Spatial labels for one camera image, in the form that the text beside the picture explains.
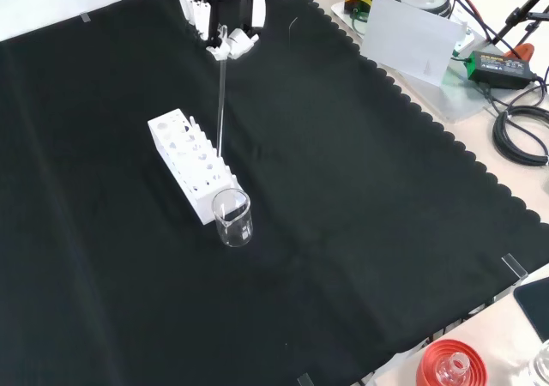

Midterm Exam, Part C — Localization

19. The coiled black cable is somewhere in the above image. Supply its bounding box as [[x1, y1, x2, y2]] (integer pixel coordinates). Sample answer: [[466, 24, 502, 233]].
[[492, 105, 549, 167]]

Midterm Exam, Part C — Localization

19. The clear glass rod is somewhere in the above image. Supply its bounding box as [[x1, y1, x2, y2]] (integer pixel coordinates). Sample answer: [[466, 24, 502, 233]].
[[215, 24, 229, 159]]

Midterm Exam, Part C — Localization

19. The black bench cloth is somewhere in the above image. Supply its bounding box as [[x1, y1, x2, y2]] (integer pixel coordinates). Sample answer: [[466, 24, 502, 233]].
[[0, 0, 549, 386]]

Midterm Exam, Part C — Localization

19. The black flat tablet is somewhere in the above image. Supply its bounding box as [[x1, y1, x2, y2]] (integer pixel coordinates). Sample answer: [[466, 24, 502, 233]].
[[513, 275, 549, 341]]

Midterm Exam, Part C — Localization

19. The small clear glass bottle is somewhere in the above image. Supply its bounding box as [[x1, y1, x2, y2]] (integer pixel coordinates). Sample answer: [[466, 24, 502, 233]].
[[435, 351, 470, 386]]

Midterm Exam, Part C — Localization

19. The white test tube rack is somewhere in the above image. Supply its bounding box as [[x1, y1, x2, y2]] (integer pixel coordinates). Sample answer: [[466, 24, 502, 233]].
[[147, 108, 244, 226]]

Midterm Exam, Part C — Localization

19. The clear glass beaker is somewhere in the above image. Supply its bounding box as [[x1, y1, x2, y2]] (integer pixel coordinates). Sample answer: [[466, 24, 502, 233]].
[[211, 187, 254, 249]]

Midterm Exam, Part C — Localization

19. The clear glass vessel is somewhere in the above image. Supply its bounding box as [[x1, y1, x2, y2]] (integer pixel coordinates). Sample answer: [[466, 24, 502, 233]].
[[530, 340, 549, 386]]

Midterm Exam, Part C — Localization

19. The pale board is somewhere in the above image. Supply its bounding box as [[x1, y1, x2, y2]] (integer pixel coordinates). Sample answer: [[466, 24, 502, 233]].
[[361, 0, 468, 88]]

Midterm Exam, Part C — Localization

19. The black tripod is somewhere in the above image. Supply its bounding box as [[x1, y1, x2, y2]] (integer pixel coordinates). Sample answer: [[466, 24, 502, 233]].
[[492, 0, 549, 49]]

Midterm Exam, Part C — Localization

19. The black power adapter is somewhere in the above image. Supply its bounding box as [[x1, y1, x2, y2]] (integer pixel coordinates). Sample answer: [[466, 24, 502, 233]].
[[466, 50, 540, 91]]

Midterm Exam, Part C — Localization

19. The pale base plate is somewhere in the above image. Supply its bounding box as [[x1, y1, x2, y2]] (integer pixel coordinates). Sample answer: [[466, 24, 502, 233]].
[[329, 0, 488, 124]]

